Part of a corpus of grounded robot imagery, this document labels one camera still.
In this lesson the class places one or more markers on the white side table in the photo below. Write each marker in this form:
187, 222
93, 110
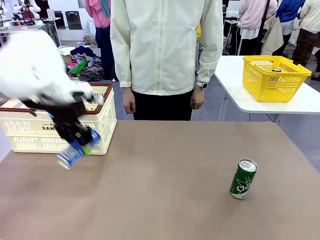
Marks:
230, 82

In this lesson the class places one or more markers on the person's left hand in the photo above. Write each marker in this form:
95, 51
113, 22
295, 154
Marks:
198, 98

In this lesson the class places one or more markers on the person in cream jacket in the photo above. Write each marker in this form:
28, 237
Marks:
162, 50

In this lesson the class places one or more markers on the person in blue top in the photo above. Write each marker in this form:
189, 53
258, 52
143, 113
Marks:
290, 12

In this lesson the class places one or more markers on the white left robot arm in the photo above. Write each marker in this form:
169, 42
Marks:
30, 70

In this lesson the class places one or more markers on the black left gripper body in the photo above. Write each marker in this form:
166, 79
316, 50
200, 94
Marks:
66, 122

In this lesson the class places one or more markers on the person in pink hoodie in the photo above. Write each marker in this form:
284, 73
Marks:
102, 30

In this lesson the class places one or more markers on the cardboard box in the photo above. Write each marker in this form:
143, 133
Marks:
66, 58

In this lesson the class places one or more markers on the person's right hand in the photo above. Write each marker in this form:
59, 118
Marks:
129, 102

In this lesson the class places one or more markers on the blue sweat drink can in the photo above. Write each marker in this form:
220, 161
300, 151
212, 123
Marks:
68, 156

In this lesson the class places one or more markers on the person's right forearm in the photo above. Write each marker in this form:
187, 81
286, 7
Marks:
122, 70

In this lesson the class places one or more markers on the beige coat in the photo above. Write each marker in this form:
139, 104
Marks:
273, 35

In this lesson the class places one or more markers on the grey workbench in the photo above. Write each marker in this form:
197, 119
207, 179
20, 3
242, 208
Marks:
50, 27

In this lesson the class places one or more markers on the person in pale pink sweater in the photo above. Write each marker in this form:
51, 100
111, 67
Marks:
252, 17

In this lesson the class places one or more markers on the drink can silver top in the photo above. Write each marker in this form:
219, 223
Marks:
276, 70

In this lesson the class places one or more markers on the person in camouflage trousers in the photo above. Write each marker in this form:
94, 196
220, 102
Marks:
308, 30

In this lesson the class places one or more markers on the black wall panel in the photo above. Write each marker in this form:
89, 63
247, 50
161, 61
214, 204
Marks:
74, 20
60, 20

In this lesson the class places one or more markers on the person's left forearm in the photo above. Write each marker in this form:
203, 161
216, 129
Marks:
208, 65

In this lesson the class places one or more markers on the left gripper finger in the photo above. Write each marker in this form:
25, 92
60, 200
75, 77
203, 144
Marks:
83, 141
67, 142

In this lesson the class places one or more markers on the green cider can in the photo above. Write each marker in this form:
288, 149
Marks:
242, 182

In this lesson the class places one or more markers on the silver wristwatch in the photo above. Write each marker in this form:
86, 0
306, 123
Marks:
203, 85

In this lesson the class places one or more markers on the yellow plastic basket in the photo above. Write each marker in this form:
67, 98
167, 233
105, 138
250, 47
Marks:
275, 87

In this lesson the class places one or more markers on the colourful clothes pile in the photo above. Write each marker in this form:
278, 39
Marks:
85, 65

